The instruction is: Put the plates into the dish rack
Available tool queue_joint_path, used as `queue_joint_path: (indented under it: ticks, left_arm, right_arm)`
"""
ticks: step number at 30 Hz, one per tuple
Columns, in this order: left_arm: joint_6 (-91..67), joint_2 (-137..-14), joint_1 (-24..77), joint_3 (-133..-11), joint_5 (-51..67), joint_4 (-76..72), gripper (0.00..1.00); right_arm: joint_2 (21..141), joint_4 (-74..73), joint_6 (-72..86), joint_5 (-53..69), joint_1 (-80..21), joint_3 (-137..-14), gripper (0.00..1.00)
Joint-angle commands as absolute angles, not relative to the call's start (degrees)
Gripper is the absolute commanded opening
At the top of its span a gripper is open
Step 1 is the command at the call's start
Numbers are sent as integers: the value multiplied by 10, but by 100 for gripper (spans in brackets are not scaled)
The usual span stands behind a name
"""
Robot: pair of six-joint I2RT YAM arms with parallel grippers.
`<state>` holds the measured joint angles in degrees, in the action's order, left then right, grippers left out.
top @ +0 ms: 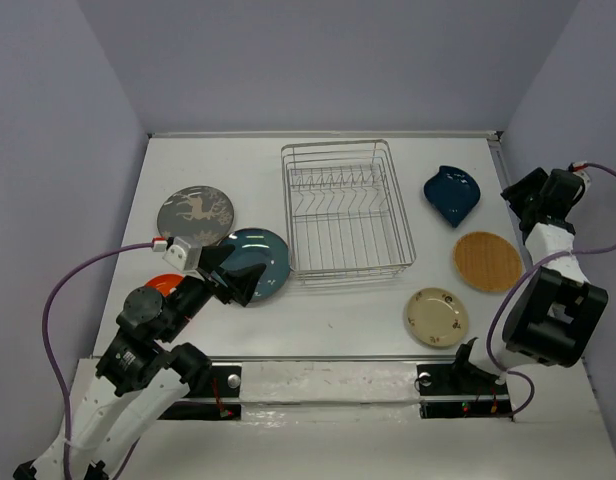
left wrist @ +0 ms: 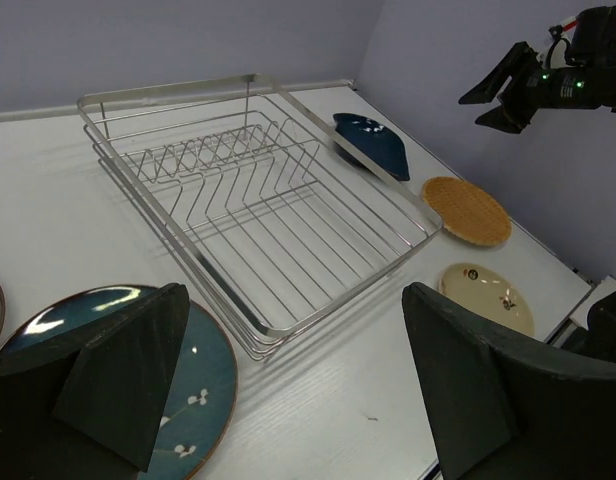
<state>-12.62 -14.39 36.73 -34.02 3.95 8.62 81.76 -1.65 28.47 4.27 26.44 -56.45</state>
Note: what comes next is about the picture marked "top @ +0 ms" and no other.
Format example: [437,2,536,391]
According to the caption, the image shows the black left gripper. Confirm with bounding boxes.
[161,242,268,339]

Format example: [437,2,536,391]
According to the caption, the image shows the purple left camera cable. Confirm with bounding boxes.
[42,239,168,480]

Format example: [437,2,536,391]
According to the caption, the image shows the orange plate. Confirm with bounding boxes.
[145,273,184,296]

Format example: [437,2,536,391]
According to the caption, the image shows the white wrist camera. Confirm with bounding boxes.
[163,236,203,272]
[568,162,592,194]

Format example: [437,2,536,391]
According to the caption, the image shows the wire metal dish rack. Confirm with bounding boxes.
[281,139,416,285]

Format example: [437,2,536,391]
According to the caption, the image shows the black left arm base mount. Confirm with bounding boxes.
[159,363,242,421]

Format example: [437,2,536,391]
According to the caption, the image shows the grey deer pattern plate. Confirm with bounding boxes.
[157,185,235,246]

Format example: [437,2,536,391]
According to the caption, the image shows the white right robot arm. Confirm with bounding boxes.
[501,168,608,367]

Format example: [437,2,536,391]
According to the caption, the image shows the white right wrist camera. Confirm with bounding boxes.
[568,162,592,194]

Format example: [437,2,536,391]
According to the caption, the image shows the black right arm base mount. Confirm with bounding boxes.
[414,339,513,419]

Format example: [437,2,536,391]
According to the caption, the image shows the woven tan round plate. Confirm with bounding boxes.
[452,231,522,293]

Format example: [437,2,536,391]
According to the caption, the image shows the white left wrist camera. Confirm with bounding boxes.
[163,236,203,272]

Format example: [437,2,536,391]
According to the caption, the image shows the dark blue leaf plate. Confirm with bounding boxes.
[423,165,481,228]

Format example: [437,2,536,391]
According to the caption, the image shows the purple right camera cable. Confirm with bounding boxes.
[486,162,616,418]

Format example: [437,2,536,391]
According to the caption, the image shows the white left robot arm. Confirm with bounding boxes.
[13,237,267,479]

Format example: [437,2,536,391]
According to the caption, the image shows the cream floral plate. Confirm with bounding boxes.
[406,287,469,348]

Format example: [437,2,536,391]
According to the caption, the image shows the purple camera cable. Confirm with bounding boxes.
[486,162,616,418]
[42,239,168,480]

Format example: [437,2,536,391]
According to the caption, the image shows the teal blossom round plate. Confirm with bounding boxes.
[218,228,291,305]

